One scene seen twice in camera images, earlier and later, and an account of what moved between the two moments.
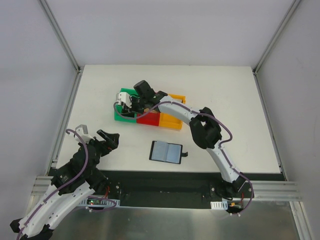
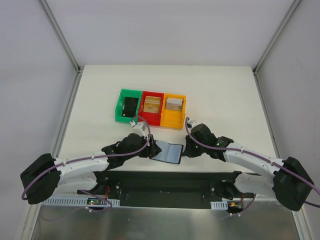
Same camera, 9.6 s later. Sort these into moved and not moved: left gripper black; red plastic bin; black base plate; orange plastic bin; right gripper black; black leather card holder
Moved: right gripper black; left gripper black
Not moved: black base plate; black leather card holder; orange plastic bin; red plastic bin
